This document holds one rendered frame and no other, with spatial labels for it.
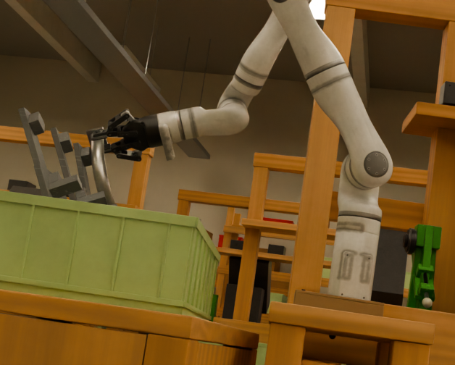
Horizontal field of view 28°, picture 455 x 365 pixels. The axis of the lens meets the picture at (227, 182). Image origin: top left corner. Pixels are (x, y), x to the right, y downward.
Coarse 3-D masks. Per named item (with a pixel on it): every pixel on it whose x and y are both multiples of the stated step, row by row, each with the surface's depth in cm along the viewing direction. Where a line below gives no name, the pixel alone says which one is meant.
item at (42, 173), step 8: (24, 112) 171; (24, 120) 171; (32, 120) 171; (40, 120) 172; (24, 128) 171; (32, 128) 171; (40, 128) 172; (32, 136) 170; (32, 144) 170; (32, 152) 170; (40, 152) 172; (40, 160) 170; (40, 168) 168; (40, 176) 168; (48, 176) 172; (40, 184) 168; (48, 184) 170; (48, 192) 168
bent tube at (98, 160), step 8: (96, 128) 210; (88, 136) 210; (96, 144) 206; (104, 144) 212; (96, 152) 204; (96, 160) 202; (104, 160) 204; (96, 168) 202; (104, 168) 202; (96, 176) 201; (104, 176) 202; (96, 184) 202; (104, 184) 201; (104, 192) 202; (112, 200) 204
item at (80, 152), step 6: (78, 144) 204; (78, 150) 204; (84, 150) 205; (90, 150) 206; (78, 156) 204; (84, 156) 204; (90, 156) 204; (78, 162) 203; (84, 162) 205; (90, 162) 205; (78, 168) 203; (84, 168) 205; (78, 174) 203; (84, 174) 203; (84, 180) 202; (84, 186) 202; (90, 192) 206
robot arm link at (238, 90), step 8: (232, 80) 206; (240, 80) 203; (232, 88) 208; (240, 88) 204; (248, 88) 203; (256, 88) 204; (224, 96) 210; (232, 96) 210; (240, 96) 210; (248, 96) 210; (224, 104) 207; (248, 104) 212
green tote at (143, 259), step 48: (0, 192) 158; (0, 240) 157; (48, 240) 157; (96, 240) 156; (144, 240) 156; (192, 240) 156; (0, 288) 156; (48, 288) 155; (96, 288) 155; (144, 288) 154; (192, 288) 165
